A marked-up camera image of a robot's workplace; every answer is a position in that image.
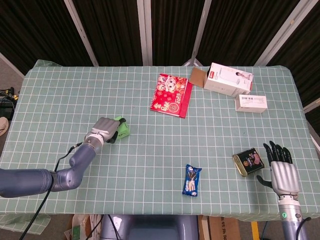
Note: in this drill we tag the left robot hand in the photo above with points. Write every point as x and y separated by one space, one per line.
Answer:
105 127

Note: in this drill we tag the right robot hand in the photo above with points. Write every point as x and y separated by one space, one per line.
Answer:
285 177

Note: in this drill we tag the green cube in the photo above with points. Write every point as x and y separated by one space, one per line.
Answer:
124 130

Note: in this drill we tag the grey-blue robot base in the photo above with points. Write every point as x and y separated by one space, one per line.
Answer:
155 227

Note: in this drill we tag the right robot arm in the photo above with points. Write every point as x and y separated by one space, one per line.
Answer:
292 220

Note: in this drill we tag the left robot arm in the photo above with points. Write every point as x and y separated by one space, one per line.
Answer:
67 177

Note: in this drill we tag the black luncheon meat can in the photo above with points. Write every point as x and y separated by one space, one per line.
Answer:
248 162

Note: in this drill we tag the green grid tablecloth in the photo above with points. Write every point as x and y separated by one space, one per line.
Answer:
75 100

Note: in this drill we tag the red spiral calendar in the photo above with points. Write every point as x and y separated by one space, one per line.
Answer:
170 95

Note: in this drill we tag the brown cardboard box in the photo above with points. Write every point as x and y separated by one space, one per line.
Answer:
222 228

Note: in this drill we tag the small white barcode box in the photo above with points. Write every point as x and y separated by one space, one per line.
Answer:
251 103

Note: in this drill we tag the blue Oreo cookie pack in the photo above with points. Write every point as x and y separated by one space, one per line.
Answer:
192 180

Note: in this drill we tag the dark corrugated screen panel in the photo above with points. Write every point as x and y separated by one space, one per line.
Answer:
175 30
245 30
305 50
37 30
112 30

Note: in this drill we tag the black equipment with yellow parts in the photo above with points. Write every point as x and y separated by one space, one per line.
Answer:
6 103

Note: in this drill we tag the beige hat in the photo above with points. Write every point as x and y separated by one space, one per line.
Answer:
3 126

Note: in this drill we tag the paper bag with green print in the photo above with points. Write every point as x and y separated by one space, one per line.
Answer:
80 227

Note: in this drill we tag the large white product box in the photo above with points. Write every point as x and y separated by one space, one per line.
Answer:
225 80

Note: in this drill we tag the white screen frame post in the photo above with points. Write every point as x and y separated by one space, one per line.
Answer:
81 32
283 32
312 105
145 32
201 32

